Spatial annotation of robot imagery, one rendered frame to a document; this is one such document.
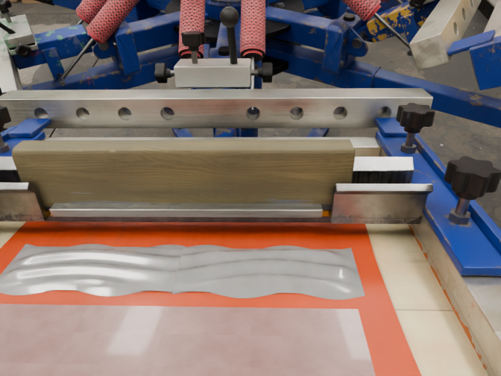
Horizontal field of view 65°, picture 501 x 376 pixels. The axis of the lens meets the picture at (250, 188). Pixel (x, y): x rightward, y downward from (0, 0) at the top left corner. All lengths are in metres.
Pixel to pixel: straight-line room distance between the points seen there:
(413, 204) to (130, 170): 0.30
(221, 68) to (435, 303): 0.46
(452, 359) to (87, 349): 0.29
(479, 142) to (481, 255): 2.21
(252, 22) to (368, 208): 0.51
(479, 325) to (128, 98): 0.54
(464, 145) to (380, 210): 2.11
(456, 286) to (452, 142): 2.15
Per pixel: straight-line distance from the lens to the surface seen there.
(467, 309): 0.38
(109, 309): 0.39
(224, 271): 0.40
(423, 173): 0.51
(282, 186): 0.42
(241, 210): 0.42
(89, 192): 0.46
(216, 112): 0.63
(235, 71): 0.66
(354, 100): 0.64
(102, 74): 1.13
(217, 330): 0.35
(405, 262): 0.44
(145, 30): 1.11
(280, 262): 0.40
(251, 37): 0.81
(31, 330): 0.40
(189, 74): 0.67
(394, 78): 1.07
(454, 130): 2.62
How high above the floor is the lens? 1.44
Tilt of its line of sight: 46 degrees down
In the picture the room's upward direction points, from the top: 2 degrees counter-clockwise
